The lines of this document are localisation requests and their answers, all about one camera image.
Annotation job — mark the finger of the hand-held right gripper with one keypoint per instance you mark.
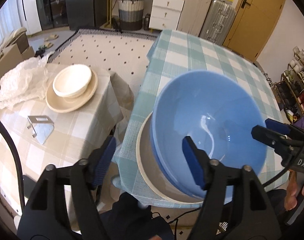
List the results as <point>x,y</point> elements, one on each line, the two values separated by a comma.
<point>277,125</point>
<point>264,133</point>

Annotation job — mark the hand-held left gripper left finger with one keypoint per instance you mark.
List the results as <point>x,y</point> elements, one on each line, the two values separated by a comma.
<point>105,155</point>

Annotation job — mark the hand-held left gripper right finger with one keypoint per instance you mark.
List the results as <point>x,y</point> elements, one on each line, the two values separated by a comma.
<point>192,160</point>

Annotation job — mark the blue bowl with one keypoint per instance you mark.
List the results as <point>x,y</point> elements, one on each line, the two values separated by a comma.
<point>164,166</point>
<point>204,105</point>

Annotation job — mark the person's right hand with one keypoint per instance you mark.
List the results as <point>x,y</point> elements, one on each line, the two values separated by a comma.
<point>292,192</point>

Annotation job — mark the beige checked tablecloth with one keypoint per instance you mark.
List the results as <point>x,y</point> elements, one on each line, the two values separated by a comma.
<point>79,130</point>

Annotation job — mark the gold shoe rack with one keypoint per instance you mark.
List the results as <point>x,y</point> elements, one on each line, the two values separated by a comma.
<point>283,75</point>

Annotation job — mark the small cream plate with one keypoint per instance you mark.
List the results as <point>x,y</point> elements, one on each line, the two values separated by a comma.
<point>67,105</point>

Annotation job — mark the bent metal stand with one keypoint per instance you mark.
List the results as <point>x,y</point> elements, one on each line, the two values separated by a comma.
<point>44,131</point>

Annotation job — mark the person's dark clothing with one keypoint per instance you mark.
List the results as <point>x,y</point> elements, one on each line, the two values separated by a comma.
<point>132,217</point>

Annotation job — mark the teal checked tablecloth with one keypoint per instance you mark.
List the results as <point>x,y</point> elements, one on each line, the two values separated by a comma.
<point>204,50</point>

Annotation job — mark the wooden door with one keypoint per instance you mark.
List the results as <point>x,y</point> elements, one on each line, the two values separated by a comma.
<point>262,17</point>

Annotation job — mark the white bubble wrap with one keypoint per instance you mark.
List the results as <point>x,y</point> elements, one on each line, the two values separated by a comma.
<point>19,80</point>

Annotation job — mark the silver suitcase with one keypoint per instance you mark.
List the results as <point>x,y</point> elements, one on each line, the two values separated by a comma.
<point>217,22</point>

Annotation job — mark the black shoe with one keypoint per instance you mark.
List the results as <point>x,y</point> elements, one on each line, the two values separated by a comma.
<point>40,53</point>

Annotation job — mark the beige slipper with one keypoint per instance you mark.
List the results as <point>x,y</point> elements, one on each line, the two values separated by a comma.
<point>52,37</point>
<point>45,46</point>

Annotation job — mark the brown cardboard boxes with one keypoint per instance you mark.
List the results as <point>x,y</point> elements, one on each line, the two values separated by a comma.
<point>19,50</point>

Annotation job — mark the grey thermos bottle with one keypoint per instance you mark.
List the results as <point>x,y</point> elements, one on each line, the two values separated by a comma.
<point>147,22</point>

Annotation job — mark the white suitcase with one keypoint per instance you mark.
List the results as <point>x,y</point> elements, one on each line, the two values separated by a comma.
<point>194,12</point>

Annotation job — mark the woven laundry basket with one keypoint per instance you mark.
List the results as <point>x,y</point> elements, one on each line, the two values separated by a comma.
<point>130,12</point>

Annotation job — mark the cream sofa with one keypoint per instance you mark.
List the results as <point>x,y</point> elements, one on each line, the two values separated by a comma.
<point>17,33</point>

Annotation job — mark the dark grey refrigerator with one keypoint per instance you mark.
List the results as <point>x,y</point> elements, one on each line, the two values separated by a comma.
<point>79,5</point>

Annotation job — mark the white dressing table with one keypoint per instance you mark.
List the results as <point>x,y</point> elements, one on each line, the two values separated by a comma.
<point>164,7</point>

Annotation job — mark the tall glass door cabinet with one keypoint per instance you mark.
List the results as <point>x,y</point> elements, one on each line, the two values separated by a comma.
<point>52,2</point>

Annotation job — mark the white wardrobe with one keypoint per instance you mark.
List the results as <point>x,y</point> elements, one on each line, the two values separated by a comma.
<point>29,10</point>

